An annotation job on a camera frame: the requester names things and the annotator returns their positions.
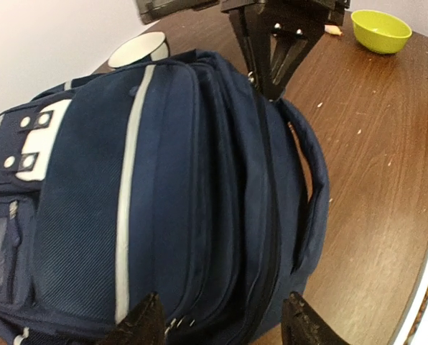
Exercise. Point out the white and navy bowl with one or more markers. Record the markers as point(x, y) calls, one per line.
point(150, 46)

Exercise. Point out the navy blue student backpack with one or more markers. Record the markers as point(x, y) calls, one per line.
point(175, 177)

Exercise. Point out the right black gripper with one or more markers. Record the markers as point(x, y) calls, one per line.
point(294, 39)

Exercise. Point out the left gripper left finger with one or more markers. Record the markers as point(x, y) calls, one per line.
point(145, 324)

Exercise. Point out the lime green bowl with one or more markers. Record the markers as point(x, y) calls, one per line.
point(380, 32)

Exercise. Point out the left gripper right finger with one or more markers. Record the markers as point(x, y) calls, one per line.
point(302, 325)

